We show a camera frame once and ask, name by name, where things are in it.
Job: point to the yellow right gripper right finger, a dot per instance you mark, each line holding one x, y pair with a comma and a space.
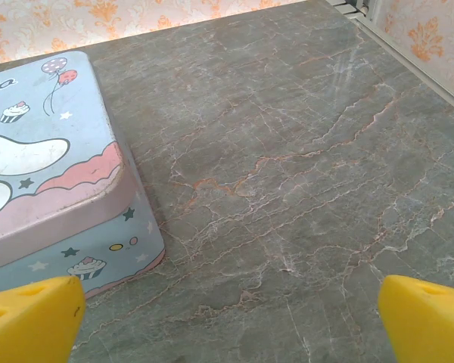
427, 329

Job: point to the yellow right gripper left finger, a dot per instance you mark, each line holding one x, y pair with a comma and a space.
30, 325

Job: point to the pastel cartoon tin box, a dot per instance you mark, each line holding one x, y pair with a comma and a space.
60, 151

